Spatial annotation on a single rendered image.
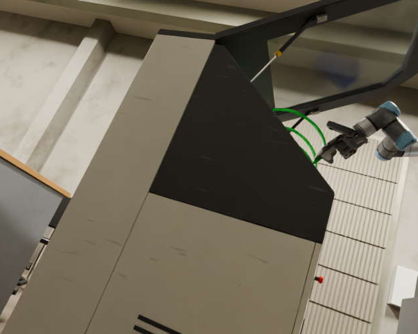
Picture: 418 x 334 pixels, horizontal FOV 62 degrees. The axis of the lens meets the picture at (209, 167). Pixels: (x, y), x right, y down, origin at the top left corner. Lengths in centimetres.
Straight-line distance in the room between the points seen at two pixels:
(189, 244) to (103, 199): 36
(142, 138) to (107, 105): 493
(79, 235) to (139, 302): 32
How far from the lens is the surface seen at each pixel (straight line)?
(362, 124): 150
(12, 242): 229
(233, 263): 105
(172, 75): 142
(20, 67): 771
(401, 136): 149
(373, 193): 507
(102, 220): 124
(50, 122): 618
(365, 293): 477
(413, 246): 509
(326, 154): 149
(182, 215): 112
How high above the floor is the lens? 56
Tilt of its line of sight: 19 degrees up
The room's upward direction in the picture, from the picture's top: 21 degrees clockwise
